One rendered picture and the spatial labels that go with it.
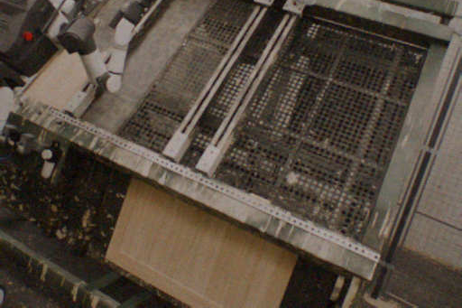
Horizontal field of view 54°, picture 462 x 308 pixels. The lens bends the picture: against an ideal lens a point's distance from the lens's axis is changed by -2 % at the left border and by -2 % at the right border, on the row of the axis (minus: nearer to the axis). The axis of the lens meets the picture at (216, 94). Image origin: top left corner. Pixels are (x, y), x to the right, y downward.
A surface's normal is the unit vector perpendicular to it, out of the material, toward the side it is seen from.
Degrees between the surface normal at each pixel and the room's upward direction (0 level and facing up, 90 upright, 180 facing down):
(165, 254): 90
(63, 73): 57
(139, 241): 90
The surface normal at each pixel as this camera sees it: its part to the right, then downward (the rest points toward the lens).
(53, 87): -0.12, -0.57
